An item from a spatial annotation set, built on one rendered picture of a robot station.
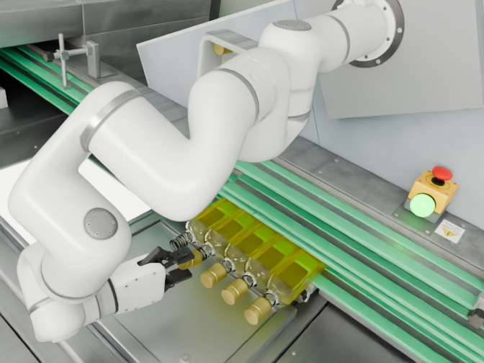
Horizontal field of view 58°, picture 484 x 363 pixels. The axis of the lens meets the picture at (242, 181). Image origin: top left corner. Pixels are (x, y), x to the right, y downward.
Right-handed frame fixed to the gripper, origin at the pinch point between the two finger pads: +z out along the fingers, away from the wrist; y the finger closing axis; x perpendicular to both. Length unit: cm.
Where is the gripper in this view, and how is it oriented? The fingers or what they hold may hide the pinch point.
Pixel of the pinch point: (182, 264)
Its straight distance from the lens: 90.2
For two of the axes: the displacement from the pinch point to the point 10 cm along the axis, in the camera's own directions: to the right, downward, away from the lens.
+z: 8.1, -2.4, 5.4
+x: -5.7, -5.5, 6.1
